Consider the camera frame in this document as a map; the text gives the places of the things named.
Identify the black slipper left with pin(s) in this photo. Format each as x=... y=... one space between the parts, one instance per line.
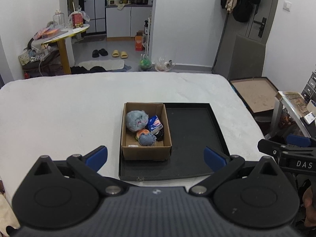
x=95 y=54

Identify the black slipper right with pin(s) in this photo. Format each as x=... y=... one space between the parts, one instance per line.
x=103 y=52

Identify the black shallow tray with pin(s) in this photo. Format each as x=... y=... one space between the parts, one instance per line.
x=193 y=127

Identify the grey door with handle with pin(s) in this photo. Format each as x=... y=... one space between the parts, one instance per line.
x=242 y=47

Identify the clear glass jar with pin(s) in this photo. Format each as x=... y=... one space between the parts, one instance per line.
x=59 y=19

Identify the black white plush toy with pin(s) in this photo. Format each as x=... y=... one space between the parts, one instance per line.
x=160 y=135

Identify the hamburger plush toy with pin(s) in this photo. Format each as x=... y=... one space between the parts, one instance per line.
x=140 y=132

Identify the grey blue knitted cloth toy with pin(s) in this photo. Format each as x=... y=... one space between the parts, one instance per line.
x=147 y=140

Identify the yellow round side table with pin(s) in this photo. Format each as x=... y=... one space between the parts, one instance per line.
x=60 y=39

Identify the white paper ball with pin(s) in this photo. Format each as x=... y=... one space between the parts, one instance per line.
x=132 y=145

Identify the flat brown cardboard tray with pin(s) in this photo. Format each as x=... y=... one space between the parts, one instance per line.
x=258 y=94

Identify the white kitchen cabinet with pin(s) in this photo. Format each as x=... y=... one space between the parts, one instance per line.
x=125 y=23

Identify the blue tissue packet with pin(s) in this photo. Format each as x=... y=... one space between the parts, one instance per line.
x=154 y=124

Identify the white floor mat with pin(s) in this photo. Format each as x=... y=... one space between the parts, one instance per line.
x=108 y=65

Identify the black slipper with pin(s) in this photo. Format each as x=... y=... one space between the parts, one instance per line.
x=95 y=54
x=103 y=52

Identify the colourful packets on table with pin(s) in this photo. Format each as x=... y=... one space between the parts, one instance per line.
x=49 y=33

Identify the green plastic bag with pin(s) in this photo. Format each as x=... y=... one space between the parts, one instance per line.
x=145 y=63

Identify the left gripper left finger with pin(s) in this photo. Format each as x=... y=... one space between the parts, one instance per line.
x=86 y=167

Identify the clutter pile under table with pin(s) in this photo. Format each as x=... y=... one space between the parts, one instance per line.
x=40 y=60

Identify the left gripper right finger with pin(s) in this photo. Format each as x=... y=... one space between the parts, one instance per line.
x=224 y=168

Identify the red snack box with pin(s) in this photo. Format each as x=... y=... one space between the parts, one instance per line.
x=77 y=20

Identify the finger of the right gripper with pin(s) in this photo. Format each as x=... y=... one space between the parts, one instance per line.
x=273 y=149
x=299 y=141

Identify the orange carton box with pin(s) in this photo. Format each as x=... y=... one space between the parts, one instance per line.
x=139 y=41

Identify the grey fluffy plush ball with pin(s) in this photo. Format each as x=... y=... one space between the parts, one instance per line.
x=136 y=120

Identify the brown cardboard box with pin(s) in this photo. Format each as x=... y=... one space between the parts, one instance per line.
x=160 y=151

